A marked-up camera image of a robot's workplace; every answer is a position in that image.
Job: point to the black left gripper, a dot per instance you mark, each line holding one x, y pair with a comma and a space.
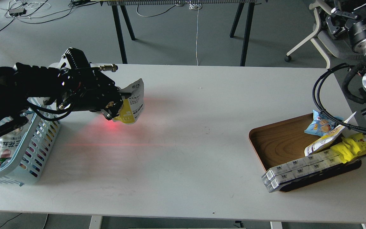
85, 87

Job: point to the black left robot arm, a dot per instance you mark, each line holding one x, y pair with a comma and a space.
54, 92

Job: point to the light blue plastic basket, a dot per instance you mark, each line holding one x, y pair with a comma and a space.
30, 157

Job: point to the red white snack bag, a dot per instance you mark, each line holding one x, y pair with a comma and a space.
8, 145

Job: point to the silver boxed snack pack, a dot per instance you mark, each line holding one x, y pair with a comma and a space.
300, 169

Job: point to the blue snack bag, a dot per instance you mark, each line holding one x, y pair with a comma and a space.
321, 125

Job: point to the yellow cartoon snack pack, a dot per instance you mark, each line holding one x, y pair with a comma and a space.
351, 147

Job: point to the black power strip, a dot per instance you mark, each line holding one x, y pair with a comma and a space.
16, 12

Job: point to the black leg background table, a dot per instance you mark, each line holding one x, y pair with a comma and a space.
212, 34

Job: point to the wooden oval tray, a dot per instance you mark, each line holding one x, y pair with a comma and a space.
284, 141

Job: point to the grey white office chair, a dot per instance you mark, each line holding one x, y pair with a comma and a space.
321, 38

